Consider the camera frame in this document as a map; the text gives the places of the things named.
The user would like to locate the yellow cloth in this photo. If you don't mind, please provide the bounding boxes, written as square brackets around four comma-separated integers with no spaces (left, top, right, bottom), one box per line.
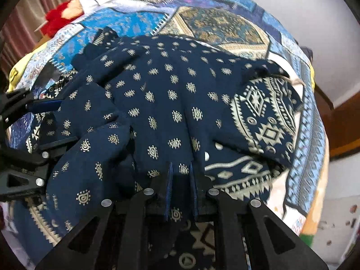
[7,56,31,92]

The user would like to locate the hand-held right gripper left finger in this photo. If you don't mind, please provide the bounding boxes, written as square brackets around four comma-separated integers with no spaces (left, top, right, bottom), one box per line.
[35,162,173,270]

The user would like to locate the blue patchwork blanket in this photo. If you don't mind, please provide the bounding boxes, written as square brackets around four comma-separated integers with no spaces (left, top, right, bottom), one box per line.
[6,0,329,231]

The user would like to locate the navy patterned hoodie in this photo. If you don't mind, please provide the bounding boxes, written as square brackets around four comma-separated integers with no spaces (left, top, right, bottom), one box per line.
[25,27,306,270]

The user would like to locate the striped brown curtain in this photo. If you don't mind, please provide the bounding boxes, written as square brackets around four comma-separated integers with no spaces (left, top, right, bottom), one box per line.
[0,0,74,76]

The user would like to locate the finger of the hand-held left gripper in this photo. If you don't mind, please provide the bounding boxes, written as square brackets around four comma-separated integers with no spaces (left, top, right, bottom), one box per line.
[0,87,64,127]
[0,136,79,201]

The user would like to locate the red plush toy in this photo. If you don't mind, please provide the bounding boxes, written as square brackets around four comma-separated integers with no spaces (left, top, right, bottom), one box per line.
[42,0,85,37]

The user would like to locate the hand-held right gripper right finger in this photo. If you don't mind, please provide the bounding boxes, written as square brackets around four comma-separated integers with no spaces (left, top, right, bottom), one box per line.
[189,162,329,270]

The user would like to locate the yellow bed sheet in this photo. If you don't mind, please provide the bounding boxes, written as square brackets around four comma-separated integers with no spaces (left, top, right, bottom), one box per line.
[298,146,331,248]

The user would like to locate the brown wooden wardrobe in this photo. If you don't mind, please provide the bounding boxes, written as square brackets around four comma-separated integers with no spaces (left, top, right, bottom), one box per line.
[313,84,360,159]

